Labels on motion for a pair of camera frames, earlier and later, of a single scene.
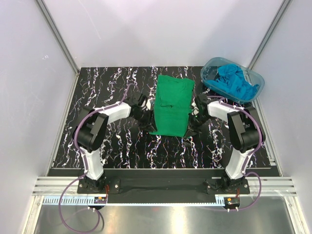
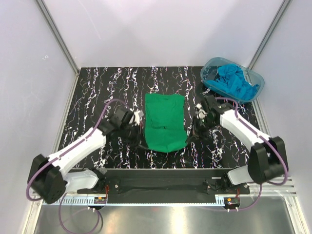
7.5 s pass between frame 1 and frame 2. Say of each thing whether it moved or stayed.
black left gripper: moved
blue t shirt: stayed
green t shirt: moved
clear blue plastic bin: stayed
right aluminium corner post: stayed
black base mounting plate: stayed
